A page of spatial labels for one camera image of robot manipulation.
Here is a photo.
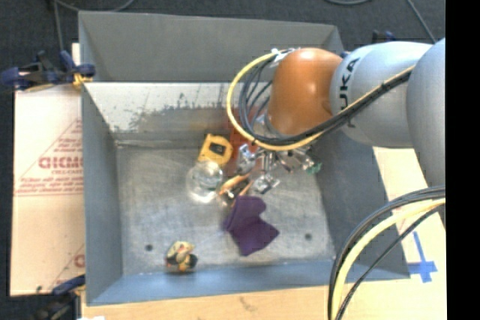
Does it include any brown cardboard board red print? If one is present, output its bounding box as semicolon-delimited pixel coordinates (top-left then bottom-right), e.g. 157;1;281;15
8;82;87;298

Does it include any purple cloth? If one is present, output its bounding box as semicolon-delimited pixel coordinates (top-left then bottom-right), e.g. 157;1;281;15
221;194;281;257

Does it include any multicoloured toy animal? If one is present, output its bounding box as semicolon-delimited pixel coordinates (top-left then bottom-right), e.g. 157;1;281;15
164;240;199;274

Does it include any yellow and black box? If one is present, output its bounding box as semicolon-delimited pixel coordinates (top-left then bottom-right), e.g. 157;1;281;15
196;133;234;167

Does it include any grey metal bin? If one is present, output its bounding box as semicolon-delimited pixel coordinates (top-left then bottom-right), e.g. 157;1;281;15
77;10;411;307

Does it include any orange handled small tool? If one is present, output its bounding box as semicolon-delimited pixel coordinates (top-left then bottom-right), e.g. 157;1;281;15
218;175;253;197

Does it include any red-brown flat block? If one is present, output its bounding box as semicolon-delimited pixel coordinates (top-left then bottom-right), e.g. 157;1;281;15
227;122;260;164

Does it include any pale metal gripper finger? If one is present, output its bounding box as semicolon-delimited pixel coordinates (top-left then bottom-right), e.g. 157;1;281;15
251;173;281;196
235;143;260;175

